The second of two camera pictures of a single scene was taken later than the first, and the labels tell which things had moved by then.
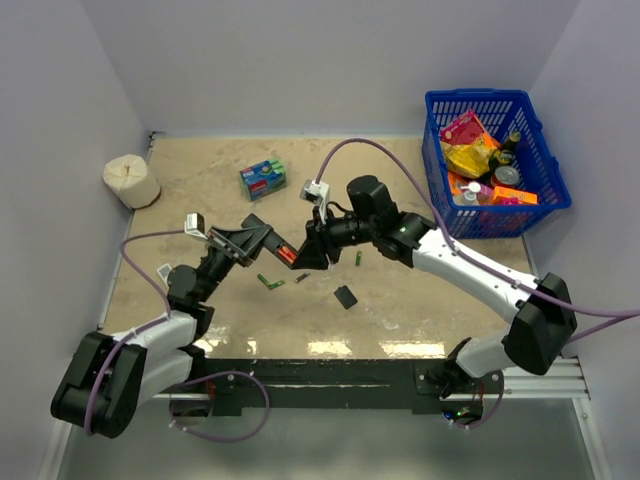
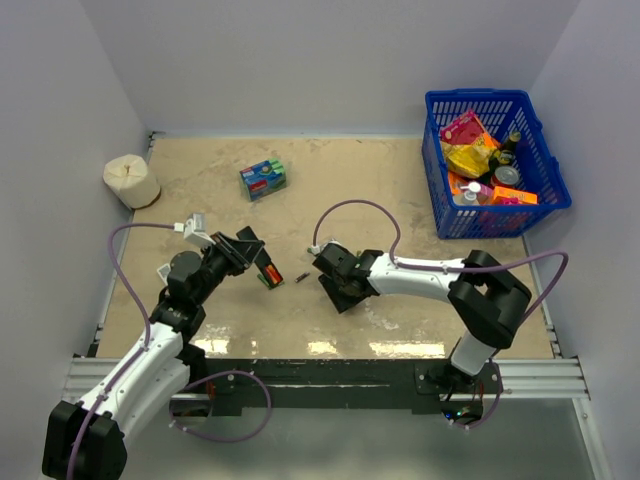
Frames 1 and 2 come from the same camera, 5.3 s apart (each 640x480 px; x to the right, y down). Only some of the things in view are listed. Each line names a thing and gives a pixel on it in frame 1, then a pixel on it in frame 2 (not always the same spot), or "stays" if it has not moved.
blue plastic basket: [505, 111] stays
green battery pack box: [264, 178] stays
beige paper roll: [128, 176] stays
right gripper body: [337, 233] to [342, 298]
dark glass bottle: [506, 156] stays
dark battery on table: [301, 277] stays
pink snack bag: [463, 130] stays
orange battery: [287, 254] to [273, 274]
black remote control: [273, 242] to [269, 270]
